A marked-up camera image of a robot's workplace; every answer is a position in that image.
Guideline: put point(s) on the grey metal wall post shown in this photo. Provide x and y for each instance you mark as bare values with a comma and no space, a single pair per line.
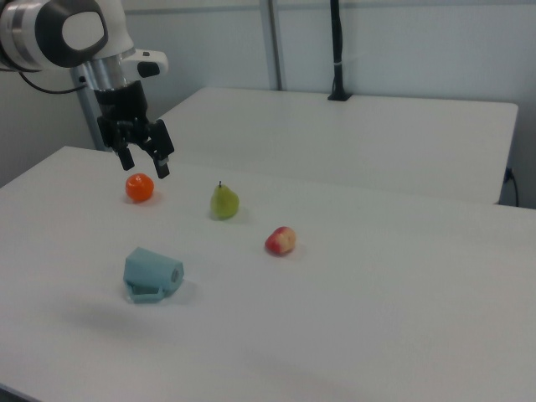
275,44

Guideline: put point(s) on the black pole with base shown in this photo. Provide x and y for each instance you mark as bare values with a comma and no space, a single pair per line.
337,50

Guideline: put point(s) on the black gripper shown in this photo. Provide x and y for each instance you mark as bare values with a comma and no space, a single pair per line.
121,109

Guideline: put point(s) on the orange fruit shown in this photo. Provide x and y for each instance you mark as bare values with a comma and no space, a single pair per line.
140,187

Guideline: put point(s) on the light blue mug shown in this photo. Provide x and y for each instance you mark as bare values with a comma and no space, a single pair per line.
151,274

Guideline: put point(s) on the grey metal frame post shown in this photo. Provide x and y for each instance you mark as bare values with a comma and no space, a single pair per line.
89,113

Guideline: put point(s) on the green pear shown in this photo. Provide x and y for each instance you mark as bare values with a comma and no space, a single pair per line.
224,202

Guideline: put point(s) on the red apple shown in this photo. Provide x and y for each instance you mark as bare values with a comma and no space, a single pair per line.
280,240

